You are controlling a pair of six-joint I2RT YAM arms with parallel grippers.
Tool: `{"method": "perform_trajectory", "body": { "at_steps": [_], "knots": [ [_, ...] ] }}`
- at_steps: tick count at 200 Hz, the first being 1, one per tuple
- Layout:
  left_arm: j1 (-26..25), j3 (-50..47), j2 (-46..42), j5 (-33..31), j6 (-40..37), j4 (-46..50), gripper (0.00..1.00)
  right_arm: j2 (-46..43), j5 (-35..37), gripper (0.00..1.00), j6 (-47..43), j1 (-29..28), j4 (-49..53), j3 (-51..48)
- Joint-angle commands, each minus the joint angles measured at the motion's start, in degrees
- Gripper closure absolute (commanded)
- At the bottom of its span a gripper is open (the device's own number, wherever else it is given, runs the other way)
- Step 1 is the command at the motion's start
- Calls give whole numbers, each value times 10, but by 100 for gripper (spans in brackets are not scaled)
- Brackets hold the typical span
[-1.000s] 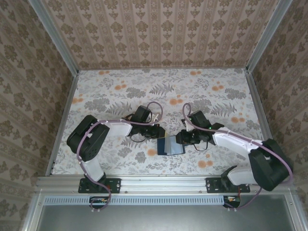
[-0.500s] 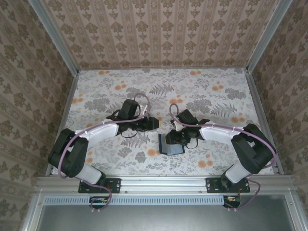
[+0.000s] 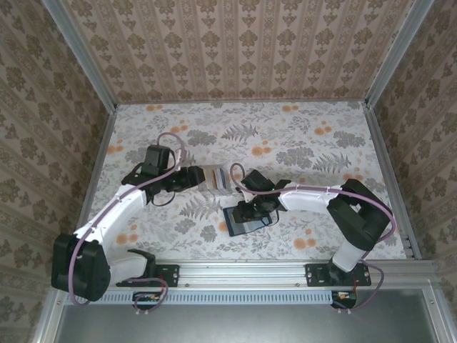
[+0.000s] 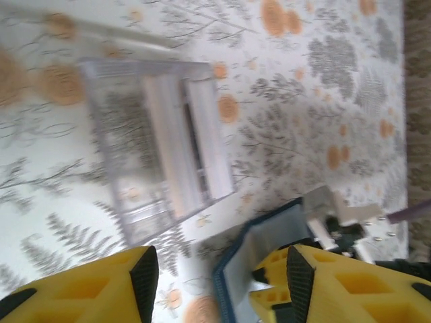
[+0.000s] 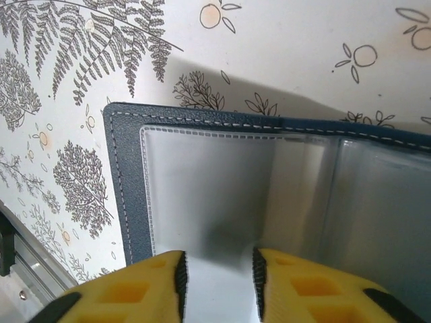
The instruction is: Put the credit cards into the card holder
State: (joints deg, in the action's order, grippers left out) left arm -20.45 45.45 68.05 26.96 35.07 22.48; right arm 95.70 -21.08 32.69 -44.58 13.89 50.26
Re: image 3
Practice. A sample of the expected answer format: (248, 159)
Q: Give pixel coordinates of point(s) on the gold plastic card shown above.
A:
(215, 178)

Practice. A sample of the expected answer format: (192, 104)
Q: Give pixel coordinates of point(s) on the dark blue card holder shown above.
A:
(250, 228)

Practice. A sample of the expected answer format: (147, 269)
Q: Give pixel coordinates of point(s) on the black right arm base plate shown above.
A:
(316, 275)

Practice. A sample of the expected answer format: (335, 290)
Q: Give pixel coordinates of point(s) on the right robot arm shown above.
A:
(357, 218)

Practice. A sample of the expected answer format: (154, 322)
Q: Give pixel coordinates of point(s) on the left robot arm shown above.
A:
(114, 218)

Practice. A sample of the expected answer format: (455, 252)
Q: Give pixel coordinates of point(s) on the clear acrylic card box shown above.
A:
(209, 171)

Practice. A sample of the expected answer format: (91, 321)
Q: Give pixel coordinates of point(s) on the aluminium outer frame bar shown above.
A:
(437, 314)
(48, 314)

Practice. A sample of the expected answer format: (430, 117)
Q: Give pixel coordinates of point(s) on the aluminium side rail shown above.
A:
(380, 143)
(103, 143)

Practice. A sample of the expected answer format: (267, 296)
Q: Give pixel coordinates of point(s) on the dark blue plastic card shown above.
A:
(223, 178)

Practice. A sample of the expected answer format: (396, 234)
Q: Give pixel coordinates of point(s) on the aluminium frame post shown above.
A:
(84, 57)
(395, 53)

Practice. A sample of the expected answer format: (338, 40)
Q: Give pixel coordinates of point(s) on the grey metal sheet panel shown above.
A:
(232, 325)

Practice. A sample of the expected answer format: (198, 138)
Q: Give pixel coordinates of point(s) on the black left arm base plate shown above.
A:
(168, 275)

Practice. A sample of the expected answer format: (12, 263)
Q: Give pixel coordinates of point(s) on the long aluminium frame rail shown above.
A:
(242, 273)

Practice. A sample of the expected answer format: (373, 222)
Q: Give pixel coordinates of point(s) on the thin aluminium frame rail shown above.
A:
(178, 103)

